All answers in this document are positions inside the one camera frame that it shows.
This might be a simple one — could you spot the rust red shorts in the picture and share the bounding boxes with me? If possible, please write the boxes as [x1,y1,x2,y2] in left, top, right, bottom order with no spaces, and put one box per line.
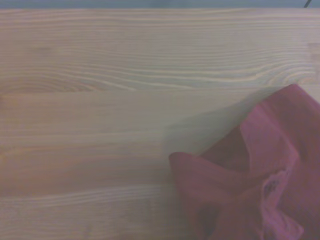
[168,83,320,240]

